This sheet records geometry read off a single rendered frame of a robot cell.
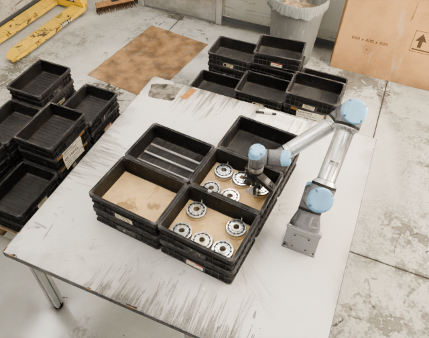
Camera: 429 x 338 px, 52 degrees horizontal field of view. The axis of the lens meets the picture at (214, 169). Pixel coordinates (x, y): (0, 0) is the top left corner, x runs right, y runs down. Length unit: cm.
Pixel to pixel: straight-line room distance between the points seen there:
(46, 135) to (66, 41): 206
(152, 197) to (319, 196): 85
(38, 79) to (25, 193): 101
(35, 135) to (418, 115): 329
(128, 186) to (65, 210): 37
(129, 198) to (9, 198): 115
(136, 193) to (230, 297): 71
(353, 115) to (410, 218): 167
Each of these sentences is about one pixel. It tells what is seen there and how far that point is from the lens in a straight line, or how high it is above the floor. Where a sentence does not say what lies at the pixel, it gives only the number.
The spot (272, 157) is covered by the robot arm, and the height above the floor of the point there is 117.
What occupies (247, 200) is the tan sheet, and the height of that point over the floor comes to 83.
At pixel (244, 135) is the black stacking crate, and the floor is 83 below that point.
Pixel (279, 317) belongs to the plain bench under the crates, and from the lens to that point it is 211.
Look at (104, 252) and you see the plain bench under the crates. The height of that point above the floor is 70.
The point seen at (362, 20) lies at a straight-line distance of 464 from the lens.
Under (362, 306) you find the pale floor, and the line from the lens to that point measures 304.
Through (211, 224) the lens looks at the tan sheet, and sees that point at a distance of 217.
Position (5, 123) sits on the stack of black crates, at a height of 38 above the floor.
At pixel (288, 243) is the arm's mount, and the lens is 226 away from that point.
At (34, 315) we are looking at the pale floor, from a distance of 303.
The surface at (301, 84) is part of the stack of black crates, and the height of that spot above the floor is 49.
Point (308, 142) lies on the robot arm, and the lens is 215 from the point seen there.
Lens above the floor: 261
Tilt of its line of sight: 48 degrees down
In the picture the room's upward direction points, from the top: 2 degrees clockwise
